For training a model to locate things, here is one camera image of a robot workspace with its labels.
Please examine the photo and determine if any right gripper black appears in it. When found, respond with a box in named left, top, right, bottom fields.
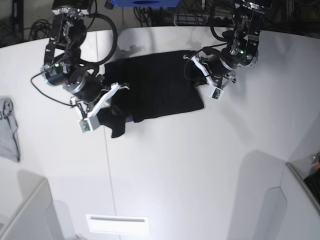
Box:
left=66, top=73, right=104, bottom=104

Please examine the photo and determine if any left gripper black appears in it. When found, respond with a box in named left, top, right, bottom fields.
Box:
left=204, top=54, right=237, bottom=80

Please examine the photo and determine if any black T-shirt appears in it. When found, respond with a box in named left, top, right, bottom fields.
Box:
left=97, top=50, right=204, bottom=138

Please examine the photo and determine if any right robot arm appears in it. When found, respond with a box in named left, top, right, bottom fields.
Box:
left=39, top=0, right=118, bottom=104

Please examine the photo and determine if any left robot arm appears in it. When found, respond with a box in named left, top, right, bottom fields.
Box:
left=205, top=0, right=272, bottom=80

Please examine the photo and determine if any grey folded T-shirt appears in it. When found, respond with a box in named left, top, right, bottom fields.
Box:
left=0, top=97, right=21, bottom=163

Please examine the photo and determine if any blue box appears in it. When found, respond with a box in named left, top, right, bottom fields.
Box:
left=110, top=0, right=180, bottom=7

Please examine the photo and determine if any white label plate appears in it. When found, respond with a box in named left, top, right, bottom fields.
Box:
left=86, top=214, right=150, bottom=236

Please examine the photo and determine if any black keyboard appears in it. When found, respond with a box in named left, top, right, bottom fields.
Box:
left=304, top=169, right=320, bottom=204

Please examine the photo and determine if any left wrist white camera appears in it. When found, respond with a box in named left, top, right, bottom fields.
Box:
left=205, top=86, right=224, bottom=101

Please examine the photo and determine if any wrist white camera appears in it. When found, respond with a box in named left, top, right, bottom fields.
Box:
left=78, top=116, right=100, bottom=133
left=205, top=86, right=224, bottom=101

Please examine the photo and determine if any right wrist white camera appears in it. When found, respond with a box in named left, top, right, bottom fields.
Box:
left=78, top=116, right=100, bottom=133

